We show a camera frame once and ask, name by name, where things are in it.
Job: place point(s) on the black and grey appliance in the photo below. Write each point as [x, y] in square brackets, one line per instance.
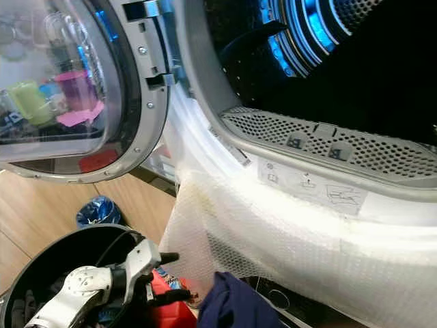
[300, 309]

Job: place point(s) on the navy blue garment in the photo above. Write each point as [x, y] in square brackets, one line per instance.
[235, 307]

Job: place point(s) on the blue plastic bin bag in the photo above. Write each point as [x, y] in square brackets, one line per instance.
[99, 212]

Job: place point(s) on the dark clothes pile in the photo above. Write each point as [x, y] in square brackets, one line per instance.
[31, 311]

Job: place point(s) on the grey perforated lint filter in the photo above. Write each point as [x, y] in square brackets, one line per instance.
[273, 130]

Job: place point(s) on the grey round glass washer door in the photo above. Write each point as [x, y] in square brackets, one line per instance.
[54, 61]

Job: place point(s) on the black round laundry basket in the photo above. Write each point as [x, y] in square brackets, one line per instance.
[41, 260]

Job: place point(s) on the white front-loading washing machine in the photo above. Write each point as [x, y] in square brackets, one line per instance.
[194, 68]

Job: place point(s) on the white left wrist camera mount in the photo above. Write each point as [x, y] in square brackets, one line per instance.
[143, 263]

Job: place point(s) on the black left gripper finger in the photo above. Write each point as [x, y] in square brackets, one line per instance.
[169, 257]
[174, 297]

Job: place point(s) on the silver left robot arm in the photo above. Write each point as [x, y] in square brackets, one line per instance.
[82, 283]

